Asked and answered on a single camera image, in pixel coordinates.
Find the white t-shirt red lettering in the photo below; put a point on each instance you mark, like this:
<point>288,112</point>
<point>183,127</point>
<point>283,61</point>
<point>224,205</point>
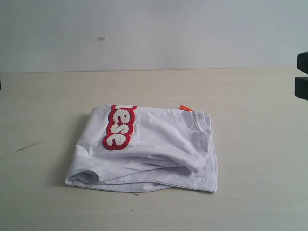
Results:
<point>126,148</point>

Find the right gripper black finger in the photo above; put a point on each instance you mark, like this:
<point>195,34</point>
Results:
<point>301,87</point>
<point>302,62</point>

